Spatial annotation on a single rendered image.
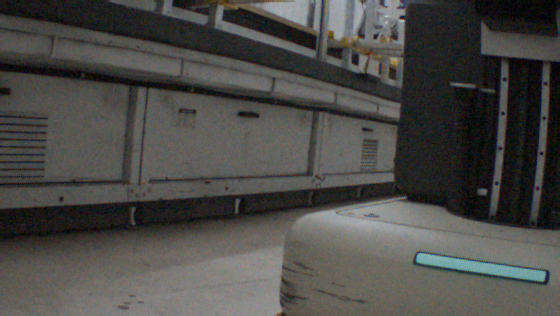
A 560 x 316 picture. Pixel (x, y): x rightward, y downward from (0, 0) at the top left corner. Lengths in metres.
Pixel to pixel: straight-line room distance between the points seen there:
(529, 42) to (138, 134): 1.37
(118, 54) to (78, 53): 0.15
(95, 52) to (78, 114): 0.31
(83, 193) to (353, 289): 1.17
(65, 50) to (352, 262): 0.97
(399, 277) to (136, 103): 1.33
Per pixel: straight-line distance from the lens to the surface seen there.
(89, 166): 1.81
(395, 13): 6.03
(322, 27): 2.47
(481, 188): 1.00
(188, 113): 2.12
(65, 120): 1.73
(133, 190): 1.89
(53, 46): 1.41
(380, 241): 0.73
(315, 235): 0.77
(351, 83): 2.66
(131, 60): 1.60
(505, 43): 0.93
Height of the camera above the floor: 0.39
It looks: 3 degrees down
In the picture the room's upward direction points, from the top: 5 degrees clockwise
